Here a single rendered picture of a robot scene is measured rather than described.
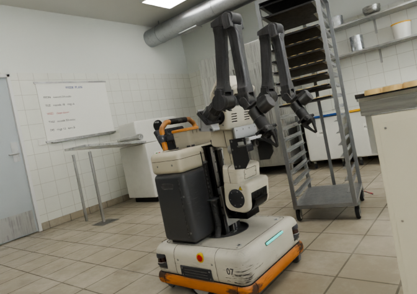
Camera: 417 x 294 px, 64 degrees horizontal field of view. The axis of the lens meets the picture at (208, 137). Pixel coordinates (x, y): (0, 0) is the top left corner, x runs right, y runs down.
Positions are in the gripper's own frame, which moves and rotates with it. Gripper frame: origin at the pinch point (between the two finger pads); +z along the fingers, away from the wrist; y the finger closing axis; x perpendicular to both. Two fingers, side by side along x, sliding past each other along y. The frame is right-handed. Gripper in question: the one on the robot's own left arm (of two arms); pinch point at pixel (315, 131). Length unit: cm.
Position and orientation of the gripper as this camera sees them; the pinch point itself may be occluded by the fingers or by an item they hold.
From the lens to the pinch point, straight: 190.3
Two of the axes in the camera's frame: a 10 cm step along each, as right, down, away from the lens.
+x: -5.8, 5.7, 5.9
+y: 6.3, -1.6, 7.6
